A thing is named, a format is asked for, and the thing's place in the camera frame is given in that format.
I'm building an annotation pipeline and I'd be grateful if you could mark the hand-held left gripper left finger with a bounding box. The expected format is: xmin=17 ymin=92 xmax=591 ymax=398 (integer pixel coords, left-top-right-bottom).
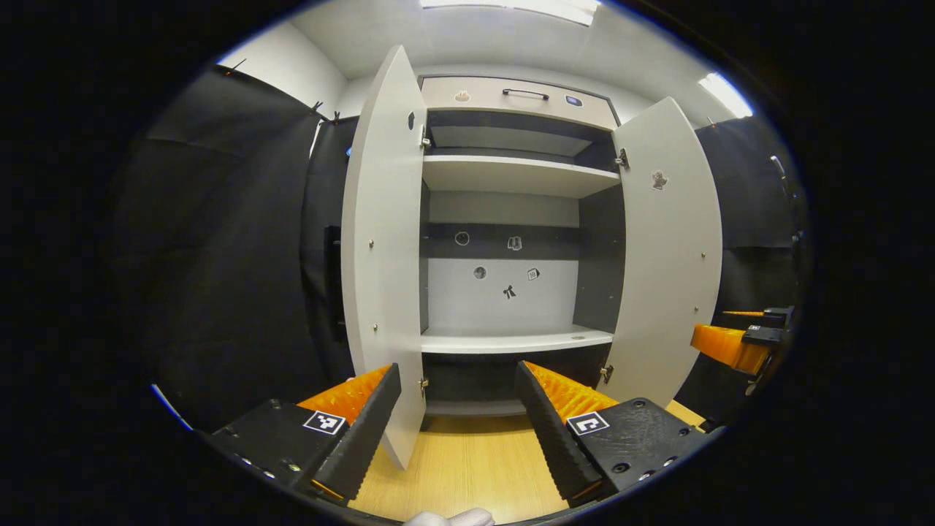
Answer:
xmin=196 ymin=363 xmax=402 ymax=505

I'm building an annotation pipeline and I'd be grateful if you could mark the wide ceiling light panel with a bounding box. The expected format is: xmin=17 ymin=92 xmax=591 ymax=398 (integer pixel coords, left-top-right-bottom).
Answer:
xmin=420 ymin=0 xmax=601 ymax=26

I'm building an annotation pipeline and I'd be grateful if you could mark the narrow ceiling light panel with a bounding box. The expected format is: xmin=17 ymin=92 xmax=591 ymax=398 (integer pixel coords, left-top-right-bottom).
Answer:
xmin=698 ymin=72 xmax=753 ymax=119

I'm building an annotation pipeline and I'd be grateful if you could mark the black backdrop cloth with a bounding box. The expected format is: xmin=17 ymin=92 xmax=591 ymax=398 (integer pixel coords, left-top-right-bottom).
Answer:
xmin=110 ymin=64 xmax=812 ymax=439

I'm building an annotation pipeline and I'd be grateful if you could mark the beige shoe cabinet door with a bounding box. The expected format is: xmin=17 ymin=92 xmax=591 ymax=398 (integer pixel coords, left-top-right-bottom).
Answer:
xmin=324 ymin=45 xmax=430 ymax=470
xmin=600 ymin=97 xmax=724 ymax=408

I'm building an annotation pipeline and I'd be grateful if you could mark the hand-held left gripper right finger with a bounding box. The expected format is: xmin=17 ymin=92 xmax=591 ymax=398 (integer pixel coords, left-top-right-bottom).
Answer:
xmin=514 ymin=360 xmax=713 ymax=503

